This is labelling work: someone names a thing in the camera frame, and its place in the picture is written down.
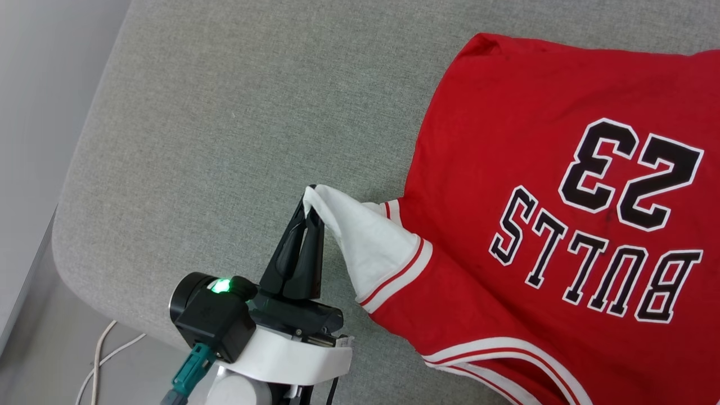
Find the red basketball jersey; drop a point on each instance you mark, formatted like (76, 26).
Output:
(534, 225)

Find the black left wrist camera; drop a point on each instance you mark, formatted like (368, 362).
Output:
(211, 315)

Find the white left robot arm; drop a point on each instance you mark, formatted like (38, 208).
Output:
(242, 391)

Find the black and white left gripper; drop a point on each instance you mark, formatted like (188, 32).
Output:
(292, 343)

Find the grey fabric sofa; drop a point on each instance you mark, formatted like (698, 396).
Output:
(253, 112)

